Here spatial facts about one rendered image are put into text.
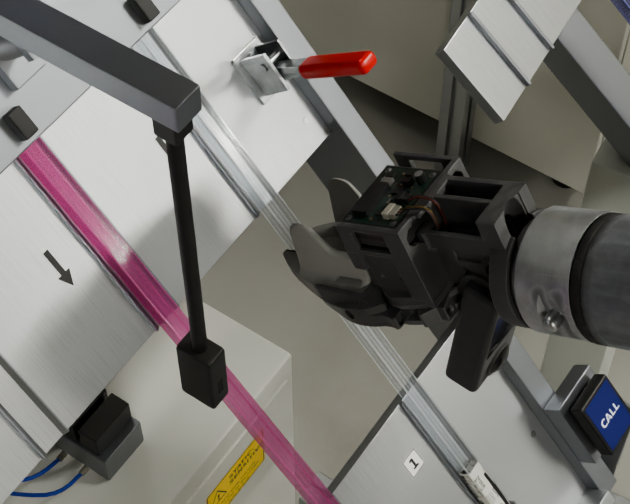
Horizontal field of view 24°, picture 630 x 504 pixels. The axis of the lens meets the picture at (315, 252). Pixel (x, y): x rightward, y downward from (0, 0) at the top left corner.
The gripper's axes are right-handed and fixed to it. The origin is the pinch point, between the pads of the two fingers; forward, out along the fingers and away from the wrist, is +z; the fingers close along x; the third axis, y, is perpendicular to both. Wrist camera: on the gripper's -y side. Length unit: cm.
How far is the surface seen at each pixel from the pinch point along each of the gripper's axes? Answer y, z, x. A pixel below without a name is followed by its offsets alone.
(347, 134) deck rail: 4.0, 0.7, -8.1
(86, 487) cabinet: -22.1, 31.0, 11.6
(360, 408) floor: -75, 64, -39
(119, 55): 31.7, -22.1, 18.8
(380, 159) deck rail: 0.9, -0.1, -9.2
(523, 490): -26.7, -5.2, -3.0
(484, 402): -19.1, -3.5, -4.9
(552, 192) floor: -77, 61, -87
